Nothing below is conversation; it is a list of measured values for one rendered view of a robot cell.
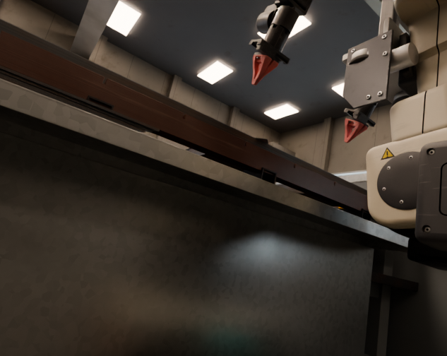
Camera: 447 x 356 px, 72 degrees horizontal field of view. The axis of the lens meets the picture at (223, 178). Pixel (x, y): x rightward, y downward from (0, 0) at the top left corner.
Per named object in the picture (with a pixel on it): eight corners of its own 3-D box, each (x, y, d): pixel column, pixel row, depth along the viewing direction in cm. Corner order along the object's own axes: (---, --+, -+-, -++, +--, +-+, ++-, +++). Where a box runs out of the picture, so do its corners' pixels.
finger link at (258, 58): (241, 80, 84) (256, 47, 83) (260, 91, 88) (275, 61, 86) (253, 81, 78) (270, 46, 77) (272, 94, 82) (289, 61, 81)
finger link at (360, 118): (330, 134, 106) (344, 109, 104) (342, 142, 109) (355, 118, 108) (345, 139, 100) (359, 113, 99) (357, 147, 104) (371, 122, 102)
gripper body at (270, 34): (246, 46, 81) (259, 19, 80) (274, 65, 86) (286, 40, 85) (259, 46, 76) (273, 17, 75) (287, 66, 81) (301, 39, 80)
